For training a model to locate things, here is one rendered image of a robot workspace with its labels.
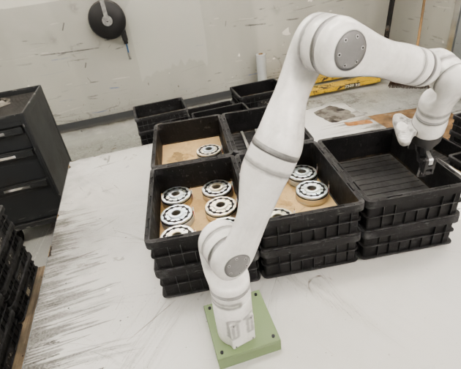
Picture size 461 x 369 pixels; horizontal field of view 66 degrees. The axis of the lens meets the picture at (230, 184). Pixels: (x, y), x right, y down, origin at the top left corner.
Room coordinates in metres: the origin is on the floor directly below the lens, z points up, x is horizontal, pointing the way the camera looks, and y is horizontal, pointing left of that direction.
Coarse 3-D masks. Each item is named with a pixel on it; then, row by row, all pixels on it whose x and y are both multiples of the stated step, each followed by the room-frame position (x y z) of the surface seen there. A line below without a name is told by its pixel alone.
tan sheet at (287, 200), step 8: (288, 184) 1.03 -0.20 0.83; (288, 192) 0.99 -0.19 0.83; (280, 200) 0.95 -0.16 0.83; (288, 200) 0.94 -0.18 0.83; (296, 200) 0.93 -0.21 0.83; (328, 200) 0.91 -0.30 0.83; (288, 208) 0.90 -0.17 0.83; (296, 208) 0.89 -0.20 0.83; (304, 208) 0.89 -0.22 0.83; (312, 208) 0.88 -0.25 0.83; (320, 208) 0.88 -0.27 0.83
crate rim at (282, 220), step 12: (240, 156) 1.11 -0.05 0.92; (324, 156) 1.02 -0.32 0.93; (240, 168) 1.01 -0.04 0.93; (336, 168) 0.94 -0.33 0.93; (348, 204) 0.75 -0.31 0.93; (360, 204) 0.74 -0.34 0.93; (288, 216) 0.74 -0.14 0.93; (300, 216) 0.73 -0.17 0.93; (312, 216) 0.73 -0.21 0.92; (324, 216) 0.74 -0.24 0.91
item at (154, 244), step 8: (200, 160) 1.11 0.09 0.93; (208, 160) 1.10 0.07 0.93; (232, 160) 1.08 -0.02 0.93; (152, 168) 1.10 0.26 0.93; (160, 168) 1.09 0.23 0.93; (168, 168) 1.09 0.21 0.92; (152, 176) 1.04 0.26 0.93; (152, 184) 0.99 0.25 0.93; (152, 192) 0.94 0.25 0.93; (152, 200) 0.91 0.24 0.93; (192, 232) 0.72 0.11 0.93; (200, 232) 0.72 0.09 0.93; (144, 240) 0.72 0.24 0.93; (152, 240) 0.71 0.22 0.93; (160, 240) 0.71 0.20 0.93; (168, 240) 0.71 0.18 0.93; (176, 240) 0.71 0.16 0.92; (184, 240) 0.71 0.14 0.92; (192, 240) 0.71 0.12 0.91; (152, 248) 0.70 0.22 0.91; (160, 248) 0.70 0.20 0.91
